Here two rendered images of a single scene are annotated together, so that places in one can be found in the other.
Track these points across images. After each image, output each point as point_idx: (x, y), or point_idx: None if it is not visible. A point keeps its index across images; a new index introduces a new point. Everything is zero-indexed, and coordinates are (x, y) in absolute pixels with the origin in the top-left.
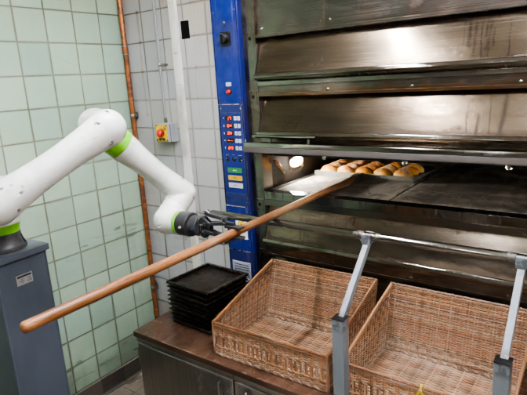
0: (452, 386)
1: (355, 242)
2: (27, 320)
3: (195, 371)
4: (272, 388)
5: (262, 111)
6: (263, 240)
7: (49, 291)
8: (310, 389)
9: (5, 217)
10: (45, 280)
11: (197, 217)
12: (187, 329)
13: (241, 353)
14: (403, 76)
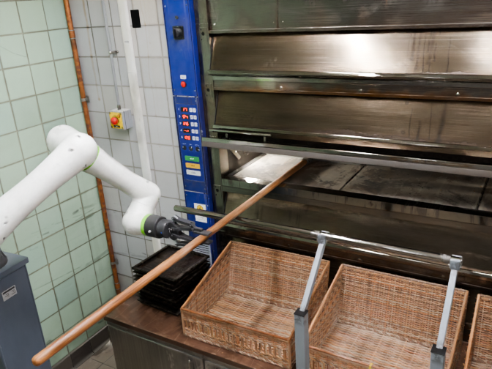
0: (396, 356)
1: (309, 228)
2: (37, 354)
3: (166, 351)
4: (240, 367)
5: (217, 104)
6: None
7: (31, 299)
8: (274, 366)
9: None
10: (28, 291)
11: (165, 222)
12: (155, 311)
13: (209, 335)
14: (353, 82)
